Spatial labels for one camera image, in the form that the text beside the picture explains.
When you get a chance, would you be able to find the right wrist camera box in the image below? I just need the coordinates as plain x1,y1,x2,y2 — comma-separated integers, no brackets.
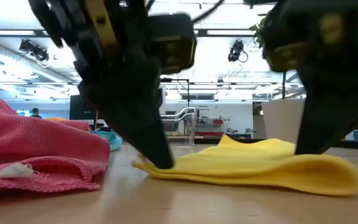
261,12,312,73

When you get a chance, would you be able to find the person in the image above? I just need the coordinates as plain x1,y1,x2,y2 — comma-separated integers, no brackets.
29,107,43,119

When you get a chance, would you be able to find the blue microfiber towel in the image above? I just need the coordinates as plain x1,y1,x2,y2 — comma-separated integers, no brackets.
90,129,124,152

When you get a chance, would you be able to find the green potted plant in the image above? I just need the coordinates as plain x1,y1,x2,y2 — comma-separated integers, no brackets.
249,12,288,100

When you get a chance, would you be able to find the clear plastic bin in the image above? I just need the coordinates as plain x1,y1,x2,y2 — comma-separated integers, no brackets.
160,106,198,147

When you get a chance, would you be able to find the black cable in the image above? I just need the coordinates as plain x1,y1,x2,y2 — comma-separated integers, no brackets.
191,0,226,24

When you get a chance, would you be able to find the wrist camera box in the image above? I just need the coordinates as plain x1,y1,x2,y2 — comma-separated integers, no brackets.
261,12,312,73
146,12,198,75

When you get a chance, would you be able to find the white plant pot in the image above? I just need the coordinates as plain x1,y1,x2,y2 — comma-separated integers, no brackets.
261,98,306,144

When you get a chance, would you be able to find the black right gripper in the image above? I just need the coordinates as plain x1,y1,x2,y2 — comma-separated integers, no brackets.
278,0,358,156

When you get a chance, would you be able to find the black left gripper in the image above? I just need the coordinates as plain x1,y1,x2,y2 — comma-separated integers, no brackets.
28,0,175,170

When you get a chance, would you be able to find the yellow microfiber towel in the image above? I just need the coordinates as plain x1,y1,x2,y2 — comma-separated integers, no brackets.
132,134,358,197

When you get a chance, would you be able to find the red storage shelf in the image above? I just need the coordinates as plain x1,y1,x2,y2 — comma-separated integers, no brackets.
194,116,226,138

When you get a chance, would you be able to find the black monitor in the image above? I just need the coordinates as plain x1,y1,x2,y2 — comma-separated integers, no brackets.
69,95,98,121

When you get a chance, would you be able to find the pink microfiber towel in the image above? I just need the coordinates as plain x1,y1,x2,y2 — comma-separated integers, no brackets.
0,89,111,197

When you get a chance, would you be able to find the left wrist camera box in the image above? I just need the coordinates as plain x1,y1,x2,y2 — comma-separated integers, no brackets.
146,12,198,75

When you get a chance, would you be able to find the black ceiling spotlight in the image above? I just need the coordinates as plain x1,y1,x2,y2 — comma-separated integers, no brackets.
19,39,50,63
227,39,249,63

